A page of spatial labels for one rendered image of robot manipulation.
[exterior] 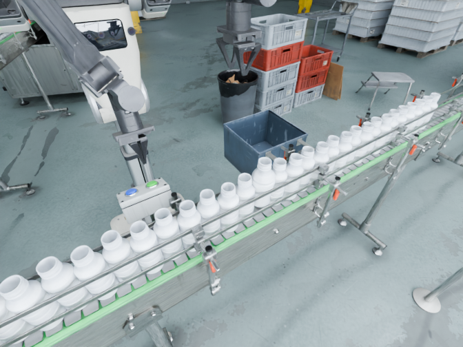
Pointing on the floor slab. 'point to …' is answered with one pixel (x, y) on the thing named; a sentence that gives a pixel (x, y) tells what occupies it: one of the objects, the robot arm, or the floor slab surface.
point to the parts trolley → (327, 25)
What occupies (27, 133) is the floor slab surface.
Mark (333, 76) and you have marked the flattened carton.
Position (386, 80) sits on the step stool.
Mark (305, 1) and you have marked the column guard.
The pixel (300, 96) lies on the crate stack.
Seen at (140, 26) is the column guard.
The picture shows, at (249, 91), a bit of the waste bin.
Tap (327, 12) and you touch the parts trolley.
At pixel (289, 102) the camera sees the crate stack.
